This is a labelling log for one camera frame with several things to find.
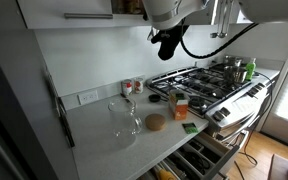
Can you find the clear glass mug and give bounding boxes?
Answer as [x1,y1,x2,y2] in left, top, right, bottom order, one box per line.
[107,97,144,151]

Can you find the yellow smiley face spatula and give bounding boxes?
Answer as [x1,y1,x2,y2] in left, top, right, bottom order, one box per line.
[153,167,179,180]

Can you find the small glass jar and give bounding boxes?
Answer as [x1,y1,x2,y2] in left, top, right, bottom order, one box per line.
[132,76,145,95]

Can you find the small black round lid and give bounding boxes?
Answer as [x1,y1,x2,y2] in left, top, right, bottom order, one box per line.
[147,93,162,104]

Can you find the red labelled tin can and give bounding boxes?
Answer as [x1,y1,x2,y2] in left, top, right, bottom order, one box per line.
[120,78,134,99]

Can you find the round wooden coaster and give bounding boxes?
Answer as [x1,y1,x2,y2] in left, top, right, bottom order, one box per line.
[144,113,168,132]

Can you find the orange carton box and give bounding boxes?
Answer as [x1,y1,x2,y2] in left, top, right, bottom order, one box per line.
[168,88,190,121]

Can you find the black oven mitt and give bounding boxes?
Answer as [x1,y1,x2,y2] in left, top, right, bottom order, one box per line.
[150,24,182,62]

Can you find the green paper packet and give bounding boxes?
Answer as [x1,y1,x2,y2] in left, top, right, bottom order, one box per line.
[181,121,200,135]

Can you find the stainless steel gas stove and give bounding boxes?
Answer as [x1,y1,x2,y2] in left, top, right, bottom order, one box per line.
[145,59,276,145]

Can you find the large steel pot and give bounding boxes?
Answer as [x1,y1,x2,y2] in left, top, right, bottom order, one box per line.
[222,65,249,85]

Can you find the small steel pot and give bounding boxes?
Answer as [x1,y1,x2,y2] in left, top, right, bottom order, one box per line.
[223,54,244,68]

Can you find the hanging steel measuring cup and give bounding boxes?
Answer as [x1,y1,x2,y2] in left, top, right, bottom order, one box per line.
[209,0,234,40]

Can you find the green plastic bottle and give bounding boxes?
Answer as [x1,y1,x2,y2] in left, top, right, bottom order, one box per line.
[245,57,258,82]

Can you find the wooden robot stand board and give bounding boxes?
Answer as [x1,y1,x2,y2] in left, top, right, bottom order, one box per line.
[267,153,288,180]

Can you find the white wall power outlet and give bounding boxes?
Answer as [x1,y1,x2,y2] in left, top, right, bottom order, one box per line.
[76,88,100,106]

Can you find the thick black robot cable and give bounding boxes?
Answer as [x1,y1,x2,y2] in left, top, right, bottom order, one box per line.
[179,21,261,61]

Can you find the riveted black handled knife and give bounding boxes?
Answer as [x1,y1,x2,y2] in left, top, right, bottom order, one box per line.
[44,68,76,149]

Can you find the black handled scissors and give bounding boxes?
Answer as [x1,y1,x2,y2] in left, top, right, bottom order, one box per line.
[183,150,212,175]

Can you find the thin black power cable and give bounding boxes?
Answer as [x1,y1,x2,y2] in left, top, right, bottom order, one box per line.
[233,71,276,180]

